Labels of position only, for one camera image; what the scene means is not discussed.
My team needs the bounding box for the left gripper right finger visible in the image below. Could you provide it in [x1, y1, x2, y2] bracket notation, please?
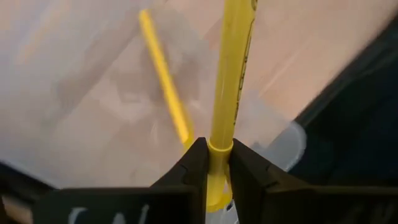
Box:
[229, 138, 398, 224]

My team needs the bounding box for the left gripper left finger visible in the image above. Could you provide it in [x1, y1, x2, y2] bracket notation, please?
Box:
[32, 137, 209, 224]

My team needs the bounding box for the yellow thin marker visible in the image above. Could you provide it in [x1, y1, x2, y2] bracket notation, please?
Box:
[205, 0, 259, 213]
[138, 8, 195, 150]

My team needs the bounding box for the clear plastic bin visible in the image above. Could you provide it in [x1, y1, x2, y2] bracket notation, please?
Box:
[0, 0, 308, 190]

